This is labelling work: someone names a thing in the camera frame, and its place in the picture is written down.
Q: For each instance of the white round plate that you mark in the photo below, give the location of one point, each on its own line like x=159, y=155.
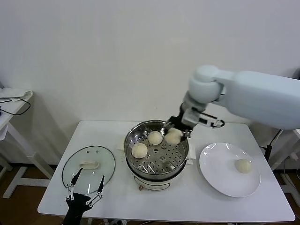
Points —
x=215, y=168

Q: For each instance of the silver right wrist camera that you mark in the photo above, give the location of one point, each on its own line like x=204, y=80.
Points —
x=194, y=118

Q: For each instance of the white folded cloth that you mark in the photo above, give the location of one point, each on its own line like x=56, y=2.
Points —
x=11, y=92

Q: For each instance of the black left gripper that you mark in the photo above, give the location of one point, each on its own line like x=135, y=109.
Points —
x=76, y=206

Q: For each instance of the stainless steel steamer basket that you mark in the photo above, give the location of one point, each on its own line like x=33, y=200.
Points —
x=164, y=159

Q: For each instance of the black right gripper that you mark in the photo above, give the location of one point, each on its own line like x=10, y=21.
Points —
x=178, y=122

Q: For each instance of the white side table with cloth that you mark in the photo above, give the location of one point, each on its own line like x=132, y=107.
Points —
x=11, y=110

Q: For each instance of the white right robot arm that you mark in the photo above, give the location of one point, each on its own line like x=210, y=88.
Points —
x=257, y=93

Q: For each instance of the white steamed baozi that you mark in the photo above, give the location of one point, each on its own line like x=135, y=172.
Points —
x=154, y=138
x=139, y=150
x=243, y=166
x=173, y=137

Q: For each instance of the cream electric cooker base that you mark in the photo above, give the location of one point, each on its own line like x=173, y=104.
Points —
x=152, y=184

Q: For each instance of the black power adapter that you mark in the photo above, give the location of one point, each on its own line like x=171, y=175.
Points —
x=268, y=151

